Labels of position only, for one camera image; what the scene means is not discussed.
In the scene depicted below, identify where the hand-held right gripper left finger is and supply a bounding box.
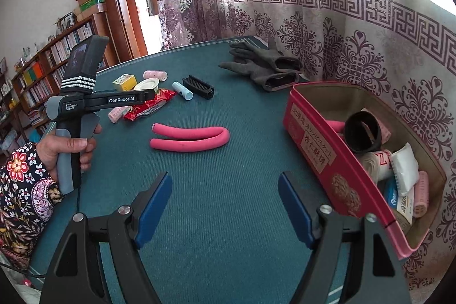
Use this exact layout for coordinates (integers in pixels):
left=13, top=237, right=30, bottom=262
left=39, top=172, right=173, bottom=304

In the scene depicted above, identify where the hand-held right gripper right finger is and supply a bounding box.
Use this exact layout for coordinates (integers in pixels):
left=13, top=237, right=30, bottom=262
left=277, top=172, right=412, bottom=304

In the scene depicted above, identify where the white round lid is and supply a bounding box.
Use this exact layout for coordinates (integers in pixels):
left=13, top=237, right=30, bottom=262
left=133, top=77, right=160, bottom=91

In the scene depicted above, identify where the red snack wrapper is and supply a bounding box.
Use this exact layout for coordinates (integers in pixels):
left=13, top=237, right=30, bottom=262
left=123, top=88, right=177, bottom=121

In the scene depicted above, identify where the yellow small box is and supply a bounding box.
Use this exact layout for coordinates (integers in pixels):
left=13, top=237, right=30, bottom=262
left=112, top=74, right=138, bottom=92

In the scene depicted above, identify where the light blue hair roller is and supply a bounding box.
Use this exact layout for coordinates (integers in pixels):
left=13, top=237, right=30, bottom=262
left=172, top=81, right=194, bottom=101

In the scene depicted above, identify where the black folding comb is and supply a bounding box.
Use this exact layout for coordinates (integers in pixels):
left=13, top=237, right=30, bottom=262
left=181, top=75, right=215, bottom=100

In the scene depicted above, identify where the red tin box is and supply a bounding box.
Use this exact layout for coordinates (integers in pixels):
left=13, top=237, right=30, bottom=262
left=283, top=81, right=448, bottom=261

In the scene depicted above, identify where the blue and white sachet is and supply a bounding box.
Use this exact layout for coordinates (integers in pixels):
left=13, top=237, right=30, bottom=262
left=384, top=177, right=400, bottom=209

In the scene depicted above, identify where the white printed paper box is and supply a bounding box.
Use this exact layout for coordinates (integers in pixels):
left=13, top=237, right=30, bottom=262
left=395, top=189, right=416, bottom=230

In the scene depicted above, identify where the white padded packet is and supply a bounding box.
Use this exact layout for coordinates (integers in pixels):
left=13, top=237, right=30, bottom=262
left=390, top=142, right=420, bottom=197

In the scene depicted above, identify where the person's left forearm floral sleeve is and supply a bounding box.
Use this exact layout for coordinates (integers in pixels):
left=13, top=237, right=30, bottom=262
left=0, top=142, right=65, bottom=271

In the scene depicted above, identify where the person's left hand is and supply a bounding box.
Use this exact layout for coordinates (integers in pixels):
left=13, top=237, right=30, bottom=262
left=37, top=125, right=103, bottom=181

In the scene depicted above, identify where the wooden bookshelf with books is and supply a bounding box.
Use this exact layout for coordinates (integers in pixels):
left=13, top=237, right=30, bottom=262
left=0, top=13, right=108, bottom=156

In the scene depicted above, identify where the brown cardboard box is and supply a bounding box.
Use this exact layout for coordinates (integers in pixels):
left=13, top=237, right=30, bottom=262
left=74, top=8, right=108, bottom=23

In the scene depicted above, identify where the green cardboard box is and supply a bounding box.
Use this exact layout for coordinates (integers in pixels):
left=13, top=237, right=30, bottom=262
left=79, top=0, right=107, bottom=13

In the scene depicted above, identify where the grey glove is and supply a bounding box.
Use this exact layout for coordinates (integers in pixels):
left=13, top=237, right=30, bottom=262
left=229, top=38, right=304, bottom=74
left=219, top=61, right=300, bottom=93

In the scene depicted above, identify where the patterned lace curtain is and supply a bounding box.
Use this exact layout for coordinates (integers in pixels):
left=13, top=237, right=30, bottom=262
left=150, top=0, right=456, bottom=297

